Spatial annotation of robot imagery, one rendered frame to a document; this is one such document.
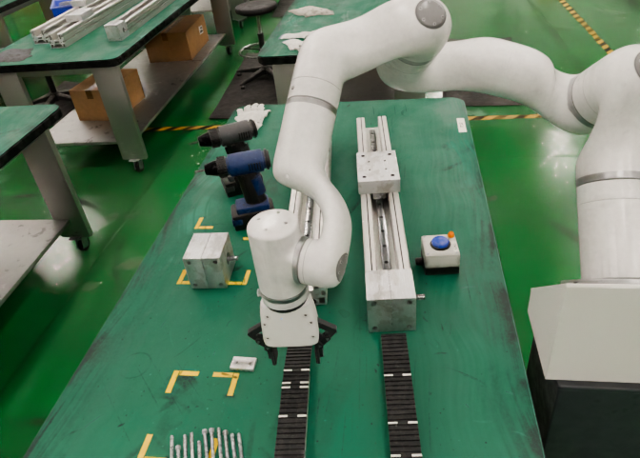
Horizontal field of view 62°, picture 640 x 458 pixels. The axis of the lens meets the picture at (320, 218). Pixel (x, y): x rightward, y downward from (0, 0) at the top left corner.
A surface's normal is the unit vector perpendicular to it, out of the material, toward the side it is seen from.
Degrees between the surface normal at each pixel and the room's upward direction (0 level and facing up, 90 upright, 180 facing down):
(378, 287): 0
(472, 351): 0
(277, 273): 92
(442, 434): 0
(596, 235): 62
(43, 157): 90
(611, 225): 50
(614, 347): 90
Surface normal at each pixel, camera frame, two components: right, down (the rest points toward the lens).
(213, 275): -0.08, 0.58
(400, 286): -0.10, -0.81
